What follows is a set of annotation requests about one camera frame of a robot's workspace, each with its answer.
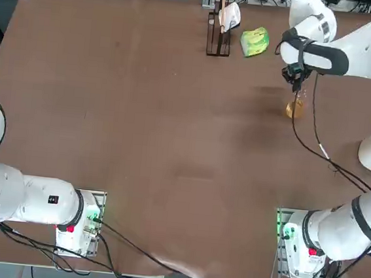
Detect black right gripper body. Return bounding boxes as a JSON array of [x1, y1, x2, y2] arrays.
[[281, 63, 313, 85]]

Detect clear measuring cup orange liquid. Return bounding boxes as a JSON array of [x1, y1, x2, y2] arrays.
[[284, 91, 308, 120]]

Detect white cup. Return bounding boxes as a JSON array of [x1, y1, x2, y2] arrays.
[[217, 1, 243, 32]]

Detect green tissue pack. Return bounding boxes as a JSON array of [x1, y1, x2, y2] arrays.
[[238, 24, 272, 60]]

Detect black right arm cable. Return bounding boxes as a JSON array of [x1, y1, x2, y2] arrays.
[[282, 69, 371, 194]]

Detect black left arm base cable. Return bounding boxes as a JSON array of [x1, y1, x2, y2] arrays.
[[94, 218, 212, 278]]

